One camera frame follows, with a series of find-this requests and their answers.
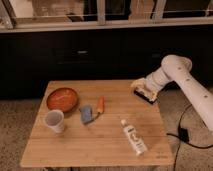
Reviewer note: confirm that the orange ceramic bowl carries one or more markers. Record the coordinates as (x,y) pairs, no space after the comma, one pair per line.
(64,99)

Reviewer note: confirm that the white window frame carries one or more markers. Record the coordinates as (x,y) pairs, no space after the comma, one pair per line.
(34,15)

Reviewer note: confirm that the white plastic bottle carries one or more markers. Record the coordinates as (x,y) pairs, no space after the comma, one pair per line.
(135,140)

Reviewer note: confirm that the orange handled tool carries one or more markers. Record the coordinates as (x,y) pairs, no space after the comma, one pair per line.
(100,106)

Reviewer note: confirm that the black power adapter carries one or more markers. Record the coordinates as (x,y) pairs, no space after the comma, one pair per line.
(183,134)

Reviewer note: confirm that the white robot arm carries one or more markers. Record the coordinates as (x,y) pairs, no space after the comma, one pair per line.
(176,68)

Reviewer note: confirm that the dark cabinet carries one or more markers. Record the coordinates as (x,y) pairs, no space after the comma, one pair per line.
(30,60)

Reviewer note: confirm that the wooden table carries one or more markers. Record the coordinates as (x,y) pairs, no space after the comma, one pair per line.
(102,142)

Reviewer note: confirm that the blue sponge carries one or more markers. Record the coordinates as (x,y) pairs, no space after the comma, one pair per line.
(86,114)

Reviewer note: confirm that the white paper cup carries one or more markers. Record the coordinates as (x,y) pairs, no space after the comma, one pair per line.
(54,119)

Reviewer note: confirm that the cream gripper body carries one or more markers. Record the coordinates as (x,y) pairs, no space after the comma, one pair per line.
(142,89)

